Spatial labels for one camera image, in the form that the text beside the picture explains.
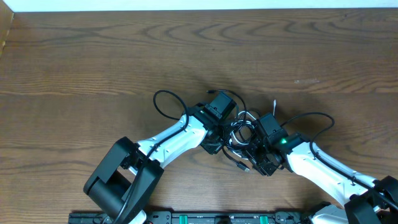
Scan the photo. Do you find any white cable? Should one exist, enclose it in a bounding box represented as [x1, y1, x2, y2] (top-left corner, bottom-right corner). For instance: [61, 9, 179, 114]
[228, 99, 277, 156]

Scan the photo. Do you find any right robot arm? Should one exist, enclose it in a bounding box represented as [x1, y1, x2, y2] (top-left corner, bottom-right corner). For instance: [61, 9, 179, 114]
[245, 113, 397, 224]

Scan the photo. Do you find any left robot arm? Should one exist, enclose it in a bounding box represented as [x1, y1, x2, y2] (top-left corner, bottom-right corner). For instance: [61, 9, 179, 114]
[83, 93, 236, 223]

